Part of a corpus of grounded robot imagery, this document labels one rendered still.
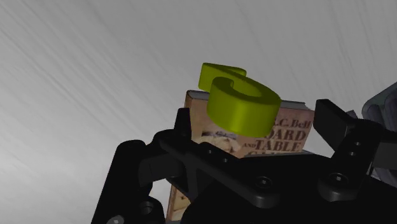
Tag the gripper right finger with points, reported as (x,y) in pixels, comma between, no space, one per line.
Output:
(350,145)

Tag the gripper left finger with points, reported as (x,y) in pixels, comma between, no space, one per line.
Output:
(130,173)

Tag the grey rounded padded object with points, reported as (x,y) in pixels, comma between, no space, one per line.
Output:
(382,105)

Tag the tan book with grey spine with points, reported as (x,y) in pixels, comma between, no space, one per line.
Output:
(200,122)

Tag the yellow-green hook-shaped block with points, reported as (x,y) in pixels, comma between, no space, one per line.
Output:
(238,114)

